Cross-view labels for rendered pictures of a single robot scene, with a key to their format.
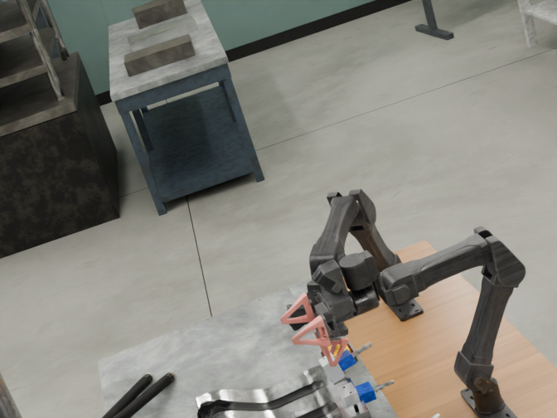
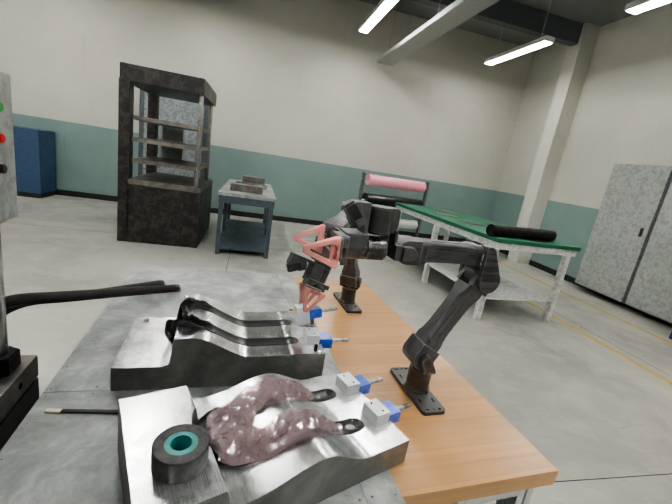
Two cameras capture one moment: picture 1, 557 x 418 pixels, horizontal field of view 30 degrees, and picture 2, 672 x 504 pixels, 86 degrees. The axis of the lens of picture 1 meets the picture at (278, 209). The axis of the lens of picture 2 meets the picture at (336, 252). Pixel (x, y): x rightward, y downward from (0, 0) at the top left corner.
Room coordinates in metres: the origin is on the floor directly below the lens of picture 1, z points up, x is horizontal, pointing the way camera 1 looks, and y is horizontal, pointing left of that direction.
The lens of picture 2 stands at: (1.17, 0.15, 1.38)
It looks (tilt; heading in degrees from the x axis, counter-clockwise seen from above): 14 degrees down; 348
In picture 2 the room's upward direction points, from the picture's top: 9 degrees clockwise
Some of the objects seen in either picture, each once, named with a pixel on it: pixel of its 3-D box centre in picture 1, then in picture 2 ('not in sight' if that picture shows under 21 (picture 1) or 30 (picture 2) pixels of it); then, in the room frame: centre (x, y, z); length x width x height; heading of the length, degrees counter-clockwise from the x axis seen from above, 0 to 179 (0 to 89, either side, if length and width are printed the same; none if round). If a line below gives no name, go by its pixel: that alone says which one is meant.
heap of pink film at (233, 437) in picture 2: not in sight; (275, 411); (1.77, 0.08, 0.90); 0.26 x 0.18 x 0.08; 114
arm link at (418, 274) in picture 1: (450, 274); (442, 263); (1.98, -0.31, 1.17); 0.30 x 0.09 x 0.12; 97
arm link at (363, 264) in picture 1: (373, 278); (390, 232); (1.96, -0.15, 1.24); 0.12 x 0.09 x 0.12; 97
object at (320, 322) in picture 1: (311, 330); (322, 248); (1.91, 0.01, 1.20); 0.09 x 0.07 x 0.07; 97
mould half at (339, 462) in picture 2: not in sight; (272, 432); (1.76, 0.08, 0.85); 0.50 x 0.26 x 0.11; 114
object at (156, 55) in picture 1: (176, 87); (247, 209); (6.73, 0.39, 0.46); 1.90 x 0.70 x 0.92; 2
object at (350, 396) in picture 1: (368, 391); (326, 340); (2.08, -0.07, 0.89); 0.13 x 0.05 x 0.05; 96
